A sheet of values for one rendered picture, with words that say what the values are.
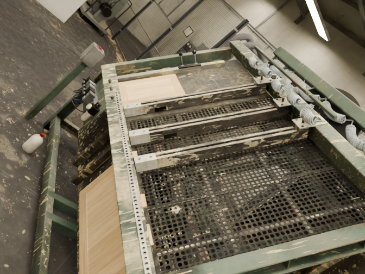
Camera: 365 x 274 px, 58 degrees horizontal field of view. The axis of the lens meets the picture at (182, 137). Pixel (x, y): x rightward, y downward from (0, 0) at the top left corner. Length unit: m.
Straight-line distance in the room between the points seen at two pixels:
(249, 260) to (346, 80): 6.75
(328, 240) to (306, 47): 7.46
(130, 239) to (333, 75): 7.04
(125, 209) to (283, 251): 0.75
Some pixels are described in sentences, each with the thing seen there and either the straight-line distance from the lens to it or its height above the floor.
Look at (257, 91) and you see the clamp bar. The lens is 2.59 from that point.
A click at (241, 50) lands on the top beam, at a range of 3.09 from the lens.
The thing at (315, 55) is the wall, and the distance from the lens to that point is 8.56.
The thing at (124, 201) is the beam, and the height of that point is 0.84.
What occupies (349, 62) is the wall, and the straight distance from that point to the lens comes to 8.21.
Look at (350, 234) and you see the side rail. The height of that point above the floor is 1.60.
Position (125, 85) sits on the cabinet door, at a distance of 2.78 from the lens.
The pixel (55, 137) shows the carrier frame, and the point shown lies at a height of 0.18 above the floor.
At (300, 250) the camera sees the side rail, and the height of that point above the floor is 1.40.
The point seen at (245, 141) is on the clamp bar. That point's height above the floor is 1.46.
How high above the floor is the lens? 1.63
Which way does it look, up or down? 13 degrees down
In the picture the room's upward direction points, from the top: 51 degrees clockwise
